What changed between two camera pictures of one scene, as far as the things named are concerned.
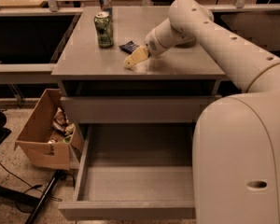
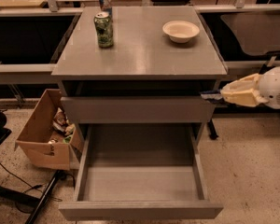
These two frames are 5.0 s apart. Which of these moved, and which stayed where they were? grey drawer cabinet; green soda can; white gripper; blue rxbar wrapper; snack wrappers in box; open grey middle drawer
Moved: white gripper; blue rxbar wrapper
Stayed: grey drawer cabinet; open grey middle drawer; snack wrappers in box; green soda can
